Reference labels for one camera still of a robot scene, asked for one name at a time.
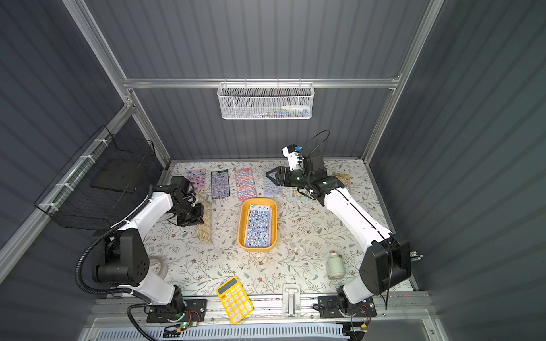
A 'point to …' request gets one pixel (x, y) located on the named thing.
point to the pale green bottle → (335, 267)
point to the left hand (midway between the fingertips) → (204, 222)
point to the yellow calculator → (234, 300)
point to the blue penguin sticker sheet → (259, 226)
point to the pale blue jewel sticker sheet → (271, 190)
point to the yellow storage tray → (242, 217)
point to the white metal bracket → (291, 300)
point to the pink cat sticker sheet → (197, 177)
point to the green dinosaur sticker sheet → (297, 196)
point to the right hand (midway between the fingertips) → (274, 174)
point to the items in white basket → (288, 111)
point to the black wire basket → (109, 176)
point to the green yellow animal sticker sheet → (203, 231)
